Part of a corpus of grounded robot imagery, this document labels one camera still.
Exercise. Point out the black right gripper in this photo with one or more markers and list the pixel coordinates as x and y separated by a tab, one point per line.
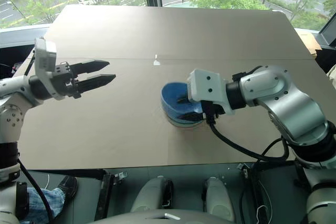
211	110

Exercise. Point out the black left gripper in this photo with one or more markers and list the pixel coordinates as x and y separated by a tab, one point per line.
64	79

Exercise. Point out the blue bowl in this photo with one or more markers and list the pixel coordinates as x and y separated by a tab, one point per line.
172	98

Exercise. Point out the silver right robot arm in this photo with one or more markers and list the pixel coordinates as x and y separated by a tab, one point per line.
283	95

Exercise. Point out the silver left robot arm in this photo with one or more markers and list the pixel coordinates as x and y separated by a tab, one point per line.
15	87

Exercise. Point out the small white tape piece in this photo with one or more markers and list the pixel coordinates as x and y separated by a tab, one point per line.
156	61

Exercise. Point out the metal table clamp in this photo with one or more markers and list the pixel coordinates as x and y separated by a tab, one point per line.
243	171
120	176

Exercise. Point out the white robot right leg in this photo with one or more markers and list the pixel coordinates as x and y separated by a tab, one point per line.
219	197

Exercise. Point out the white robot leg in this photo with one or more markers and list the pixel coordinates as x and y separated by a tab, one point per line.
219	197
149	195

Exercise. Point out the white robot left leg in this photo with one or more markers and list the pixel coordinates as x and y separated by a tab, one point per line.
149	195

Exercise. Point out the grey robot torso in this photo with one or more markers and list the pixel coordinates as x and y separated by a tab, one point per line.
162	217

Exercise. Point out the black shoe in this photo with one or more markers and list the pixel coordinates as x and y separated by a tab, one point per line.
68	186

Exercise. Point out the black table leg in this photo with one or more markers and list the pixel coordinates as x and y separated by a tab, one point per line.
103	197

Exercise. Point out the person's leg in jeans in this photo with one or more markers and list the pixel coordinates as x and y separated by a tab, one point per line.
44	203

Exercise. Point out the cardboard box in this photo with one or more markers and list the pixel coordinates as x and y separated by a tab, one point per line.
311	41

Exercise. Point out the black monitor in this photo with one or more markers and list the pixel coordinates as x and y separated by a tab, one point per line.
328	32

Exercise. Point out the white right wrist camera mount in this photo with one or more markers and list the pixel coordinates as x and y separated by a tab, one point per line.
207	85

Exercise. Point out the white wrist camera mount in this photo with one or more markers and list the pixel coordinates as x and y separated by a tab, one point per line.
207	85
44	56

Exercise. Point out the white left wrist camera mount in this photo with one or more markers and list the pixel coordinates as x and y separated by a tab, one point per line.
44	56

